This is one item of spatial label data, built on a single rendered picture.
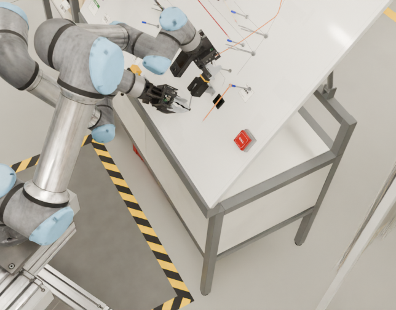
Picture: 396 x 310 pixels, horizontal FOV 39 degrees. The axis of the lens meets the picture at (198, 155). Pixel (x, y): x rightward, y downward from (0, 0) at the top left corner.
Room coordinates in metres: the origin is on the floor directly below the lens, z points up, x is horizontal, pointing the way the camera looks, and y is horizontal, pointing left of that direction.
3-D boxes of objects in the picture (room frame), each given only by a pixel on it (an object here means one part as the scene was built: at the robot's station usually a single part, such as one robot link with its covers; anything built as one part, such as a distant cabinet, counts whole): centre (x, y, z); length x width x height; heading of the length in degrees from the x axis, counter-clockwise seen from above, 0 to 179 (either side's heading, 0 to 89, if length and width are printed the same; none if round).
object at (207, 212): (1.51, 0.25, 0.83); 1.18 x 0.05 x 0.06; 34
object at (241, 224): (1.69, -0.01, 0.60); 1.17 x 0.58 x 0.40; 34
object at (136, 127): (1.75, 0.39, 0.60); 0.55 x 0.02 x 0.39; 34
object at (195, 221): (1.29, 0.09, 0.60); 0.55 x 0.03 x 0.39; 34
